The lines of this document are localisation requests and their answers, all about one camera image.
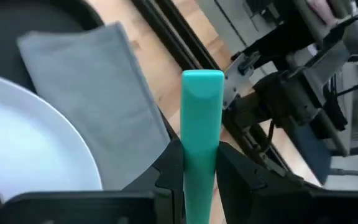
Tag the black table frame rail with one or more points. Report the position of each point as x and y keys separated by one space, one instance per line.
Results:
x=179 y=40

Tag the pink grey cloth bundle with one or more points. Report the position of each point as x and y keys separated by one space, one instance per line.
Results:
x=320 y=11

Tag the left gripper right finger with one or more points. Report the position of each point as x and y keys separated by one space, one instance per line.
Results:
x=275 y=208

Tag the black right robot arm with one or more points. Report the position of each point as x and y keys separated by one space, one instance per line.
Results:
x=284 y=99

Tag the white round plate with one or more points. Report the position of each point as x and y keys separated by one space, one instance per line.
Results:
x=26 y=140

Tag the grey cloth napkin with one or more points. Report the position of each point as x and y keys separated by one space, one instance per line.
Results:
x=89 y=93

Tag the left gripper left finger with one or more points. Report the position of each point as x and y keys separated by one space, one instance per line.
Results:
x=89 y=208

